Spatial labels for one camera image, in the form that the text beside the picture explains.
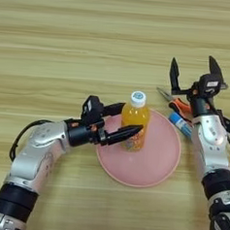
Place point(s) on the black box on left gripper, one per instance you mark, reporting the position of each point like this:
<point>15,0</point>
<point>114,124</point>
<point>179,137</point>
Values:
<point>93,107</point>

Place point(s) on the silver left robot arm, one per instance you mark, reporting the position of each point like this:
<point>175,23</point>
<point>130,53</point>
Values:
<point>36,153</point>

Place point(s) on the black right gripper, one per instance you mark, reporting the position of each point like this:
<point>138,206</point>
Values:
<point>200,105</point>

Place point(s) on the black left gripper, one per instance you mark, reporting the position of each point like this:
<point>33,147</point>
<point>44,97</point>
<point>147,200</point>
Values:
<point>81,134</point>

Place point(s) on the pink round plate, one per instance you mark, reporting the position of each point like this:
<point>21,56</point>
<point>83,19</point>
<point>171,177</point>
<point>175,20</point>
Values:
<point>149,164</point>

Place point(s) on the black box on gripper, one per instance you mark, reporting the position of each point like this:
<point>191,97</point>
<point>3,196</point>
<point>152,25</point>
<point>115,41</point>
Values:
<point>210,84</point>
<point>93,107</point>

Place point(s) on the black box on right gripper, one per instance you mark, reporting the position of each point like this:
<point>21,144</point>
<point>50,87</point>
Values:
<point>210,84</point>

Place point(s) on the orange juice bottle white cap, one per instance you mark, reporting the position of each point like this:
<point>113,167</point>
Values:
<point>136,113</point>

